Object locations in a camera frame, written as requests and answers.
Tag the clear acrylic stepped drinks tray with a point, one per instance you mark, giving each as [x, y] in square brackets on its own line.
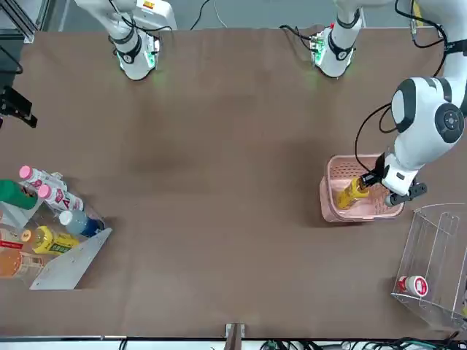
[73, 262]

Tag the blue drink bottle white cap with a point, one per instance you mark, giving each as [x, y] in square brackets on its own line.
[78, 223]

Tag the yellow tea bottle orange cap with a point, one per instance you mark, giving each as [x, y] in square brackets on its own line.
[51, 242]
[348, 195]

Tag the white bottle pink cap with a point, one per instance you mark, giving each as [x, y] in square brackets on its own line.
[25, 171]
[58, 198]

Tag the clear acrylic divider shelf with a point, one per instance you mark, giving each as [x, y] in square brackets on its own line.
[443, 218]

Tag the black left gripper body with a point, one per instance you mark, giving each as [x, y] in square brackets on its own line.
[381, 164]

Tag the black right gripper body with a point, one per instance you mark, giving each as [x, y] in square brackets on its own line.
[3, 102]

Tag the pink perforated plastic basket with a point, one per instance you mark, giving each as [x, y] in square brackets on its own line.
[350, 215]

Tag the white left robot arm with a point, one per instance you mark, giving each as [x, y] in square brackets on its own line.
[412, 146]

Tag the green plastic bottle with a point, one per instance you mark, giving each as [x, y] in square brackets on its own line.
[14, 193]

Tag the small red white bottle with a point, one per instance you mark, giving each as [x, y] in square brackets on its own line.
[416, 285]

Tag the aluminium frame corner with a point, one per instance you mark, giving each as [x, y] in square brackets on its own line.
[22, 22]

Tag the white control box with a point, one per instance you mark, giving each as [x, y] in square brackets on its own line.
[160, 14]

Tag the aluminium camera bracket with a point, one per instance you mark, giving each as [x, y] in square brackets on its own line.
[235, 335]

